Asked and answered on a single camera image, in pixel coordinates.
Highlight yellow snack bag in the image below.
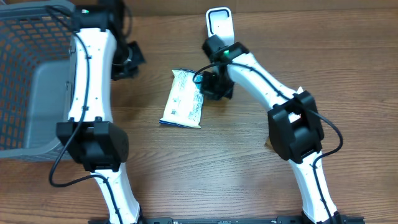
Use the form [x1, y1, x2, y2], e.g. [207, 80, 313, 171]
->
[159, 68, 204, 129]

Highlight white bamboo print tube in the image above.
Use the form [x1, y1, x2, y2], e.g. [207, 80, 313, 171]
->
[266, 86, 303, 149]

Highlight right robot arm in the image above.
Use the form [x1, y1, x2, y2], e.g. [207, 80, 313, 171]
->
[199, 35, 343, 223]

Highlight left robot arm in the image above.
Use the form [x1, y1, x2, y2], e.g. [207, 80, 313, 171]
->
[49, 1, 145, 223]

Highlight white barcode scanner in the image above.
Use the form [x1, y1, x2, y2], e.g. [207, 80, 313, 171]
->
[205, 7, 234, 45]

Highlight dark grey plastic basket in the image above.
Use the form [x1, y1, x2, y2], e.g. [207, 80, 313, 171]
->
[1, 1, 75, 161]

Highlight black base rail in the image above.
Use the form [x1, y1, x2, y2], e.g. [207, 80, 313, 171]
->
[87, 215, 365, 224]

